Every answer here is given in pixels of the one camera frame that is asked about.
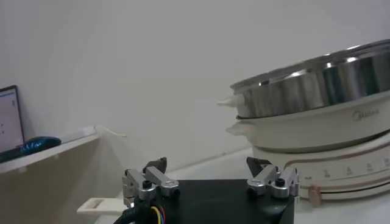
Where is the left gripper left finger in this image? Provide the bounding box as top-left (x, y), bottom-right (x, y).
top-left (121, 156), bottom-right (180, 202)

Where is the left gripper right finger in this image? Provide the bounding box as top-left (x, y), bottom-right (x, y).
top-left (246, 156), bottom-right (301, 200)

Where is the stainless steel steamer basket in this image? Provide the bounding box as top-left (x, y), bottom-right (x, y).
top-left (218, 39), bottom-right (390, 119)

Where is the white electric cooking pot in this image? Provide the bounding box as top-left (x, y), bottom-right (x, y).
top-left (225, 91), bottom-right (390, 206)

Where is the white side table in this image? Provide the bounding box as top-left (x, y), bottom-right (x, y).
top-left (0, 133), bottom-right (144, 224)

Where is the blue computer mouse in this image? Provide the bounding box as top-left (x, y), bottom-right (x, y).
top-left (19, 136), bottom-right (62, 156)

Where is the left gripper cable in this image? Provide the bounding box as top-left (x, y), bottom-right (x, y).
top-left (114, 197), bottom-right (167, 224)

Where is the glass lid with white handle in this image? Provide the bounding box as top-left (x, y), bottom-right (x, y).
top-left (76, 197), bottom-right (129, 217)

